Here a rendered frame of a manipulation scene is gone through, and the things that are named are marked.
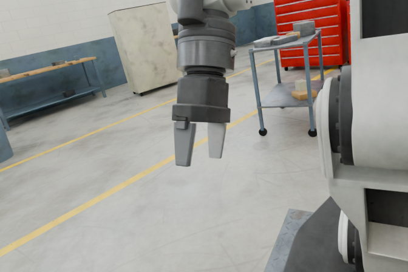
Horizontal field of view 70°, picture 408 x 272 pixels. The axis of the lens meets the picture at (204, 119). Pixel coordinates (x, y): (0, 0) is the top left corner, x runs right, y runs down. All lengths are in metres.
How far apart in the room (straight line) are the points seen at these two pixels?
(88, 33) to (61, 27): 0.59
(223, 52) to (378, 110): 0.21
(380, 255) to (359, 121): 0.30
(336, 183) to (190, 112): 0.24
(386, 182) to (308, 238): 0.47
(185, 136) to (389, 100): 0.25
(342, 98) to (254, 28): 10.90
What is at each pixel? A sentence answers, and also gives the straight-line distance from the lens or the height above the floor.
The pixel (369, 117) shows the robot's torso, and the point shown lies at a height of 1.03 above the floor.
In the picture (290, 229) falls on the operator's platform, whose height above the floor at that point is 0.40.
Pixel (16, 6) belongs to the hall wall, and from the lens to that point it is 7.34.
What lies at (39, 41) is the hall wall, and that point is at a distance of 7.32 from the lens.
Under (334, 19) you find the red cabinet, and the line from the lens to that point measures 4.92.
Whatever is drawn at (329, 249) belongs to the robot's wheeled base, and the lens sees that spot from 0.87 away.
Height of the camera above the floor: 1.18
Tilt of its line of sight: 19 degrees down
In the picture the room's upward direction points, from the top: 12 degrees counter-clockwise
